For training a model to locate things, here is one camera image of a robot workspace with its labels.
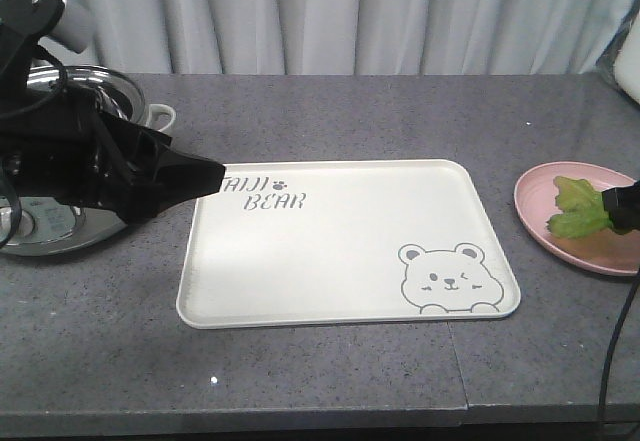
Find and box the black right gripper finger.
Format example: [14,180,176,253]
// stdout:
[602,181,640,235]

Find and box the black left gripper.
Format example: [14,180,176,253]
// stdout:
[1,86,224,223]

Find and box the green lettuce leaf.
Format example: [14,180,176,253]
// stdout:
[547,176,612,239]

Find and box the pink round plate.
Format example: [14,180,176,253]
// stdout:
[514,161,639,276]

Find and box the cream bear print serving tray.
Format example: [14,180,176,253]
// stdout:
[176,159,521,329]

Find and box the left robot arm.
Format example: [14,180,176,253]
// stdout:
[1,0,226,223]

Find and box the pale green electric cooking pot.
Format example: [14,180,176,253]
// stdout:
[1,66,176,256]

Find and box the white pleated curtain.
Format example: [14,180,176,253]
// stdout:
[56,0,636,75]

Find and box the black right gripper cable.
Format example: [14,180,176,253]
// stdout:
[597,270,640,441]

